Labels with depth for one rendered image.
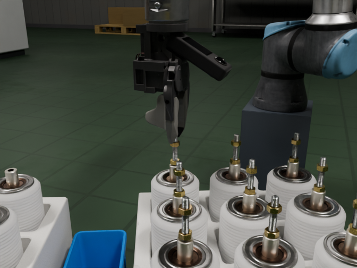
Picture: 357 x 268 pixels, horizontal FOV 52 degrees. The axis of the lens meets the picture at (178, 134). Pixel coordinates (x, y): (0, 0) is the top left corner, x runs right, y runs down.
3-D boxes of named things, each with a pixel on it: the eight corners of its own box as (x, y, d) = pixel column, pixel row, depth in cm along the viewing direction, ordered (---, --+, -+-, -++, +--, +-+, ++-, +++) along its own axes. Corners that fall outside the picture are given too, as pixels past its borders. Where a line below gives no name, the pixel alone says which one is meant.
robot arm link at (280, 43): (281, 65, 109) (285, 17, 104) (319, 72, 98) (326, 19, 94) (251, 69, 103) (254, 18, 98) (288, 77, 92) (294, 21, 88)
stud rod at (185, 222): (183, 249, 49) (183, 200, 46) (180, 245, 50) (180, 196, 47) (189, 248, 49) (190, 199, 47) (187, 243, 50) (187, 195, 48)
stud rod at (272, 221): (269, 241, 51) (274, 193, 48) (275, 244, 50) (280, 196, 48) (265, 244, 50) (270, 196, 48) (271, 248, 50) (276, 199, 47)
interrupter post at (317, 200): (317, 202, 64) (320, 185, 63) (326, 209, 62) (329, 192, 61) (306, 204, 64) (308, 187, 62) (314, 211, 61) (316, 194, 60)
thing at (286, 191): (252, 249, 80) (258, 175, 74) (274, 231, 86) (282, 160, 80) (292, 270, 74) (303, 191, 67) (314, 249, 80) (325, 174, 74)
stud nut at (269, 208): (272, 205, 50) (273, 200, 49) (283, 210, 49) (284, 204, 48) (264, 210, 48) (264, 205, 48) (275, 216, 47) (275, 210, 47)
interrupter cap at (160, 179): (198, 174, 75) (198, 170, 75) (188, 191, 68) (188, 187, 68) (163, 169, 77) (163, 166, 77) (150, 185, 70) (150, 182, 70)
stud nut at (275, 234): (270, 229, 51) (270, 224, 51) (280, 234, 50) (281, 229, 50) (262, 235, 50) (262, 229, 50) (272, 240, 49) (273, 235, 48)
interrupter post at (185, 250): (193, 265, 49) (194, 244, 48) (175, 264, 49) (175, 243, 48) (194, 253, 51) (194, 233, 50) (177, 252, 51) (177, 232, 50)
